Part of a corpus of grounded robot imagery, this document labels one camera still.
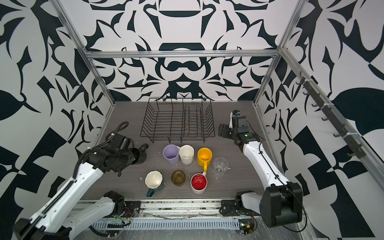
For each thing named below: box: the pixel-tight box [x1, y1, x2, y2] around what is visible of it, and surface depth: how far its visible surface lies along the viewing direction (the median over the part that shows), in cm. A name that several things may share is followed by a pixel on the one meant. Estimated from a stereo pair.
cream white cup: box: [179, 144, 195, 165], surface depth 87 cm
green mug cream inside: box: [144, 170, 164, 198], surface depth 76 cm
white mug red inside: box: [190, 171, 208, 195], surface depth 79 cm
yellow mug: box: [197, 147, 213, 173], surface depth 86 cm
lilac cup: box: [162, 144, 179, 166], surface depth 85 cm
